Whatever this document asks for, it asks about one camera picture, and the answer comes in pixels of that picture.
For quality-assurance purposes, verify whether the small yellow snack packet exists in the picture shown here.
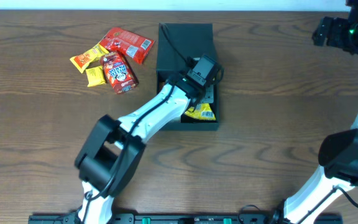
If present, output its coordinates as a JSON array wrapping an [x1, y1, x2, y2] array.
[[85, 66, 106, 87]]

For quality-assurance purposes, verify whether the orange yellow candy wrapper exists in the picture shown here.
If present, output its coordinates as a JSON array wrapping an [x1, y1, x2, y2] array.
[[70, 44, 109, 73]]

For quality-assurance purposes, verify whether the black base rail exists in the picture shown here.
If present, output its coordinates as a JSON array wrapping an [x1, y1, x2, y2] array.
[[28, 213, 343, 224]]

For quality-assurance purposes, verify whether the yellow snack bag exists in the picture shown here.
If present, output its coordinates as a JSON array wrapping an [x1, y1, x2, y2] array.
[[185, 103, 216, 121]]

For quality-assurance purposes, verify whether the red candy bag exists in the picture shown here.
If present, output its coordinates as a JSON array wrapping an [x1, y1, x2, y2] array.
[[99, 27, 155, 64]]

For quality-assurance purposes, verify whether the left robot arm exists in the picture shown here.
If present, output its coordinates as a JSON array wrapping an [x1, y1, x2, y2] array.
[[75, 73, 219, 223]]

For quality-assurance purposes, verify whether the red Hello Panda box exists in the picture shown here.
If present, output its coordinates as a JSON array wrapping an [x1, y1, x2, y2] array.
[[99, 51, 139, 95]]

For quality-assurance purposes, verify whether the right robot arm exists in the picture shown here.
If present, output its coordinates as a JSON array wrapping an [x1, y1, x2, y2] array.
[[270, 0, 358, 223]]

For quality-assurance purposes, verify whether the black gift box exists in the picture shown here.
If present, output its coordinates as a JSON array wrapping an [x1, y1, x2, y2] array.
[[156, 23, 219, 131]]

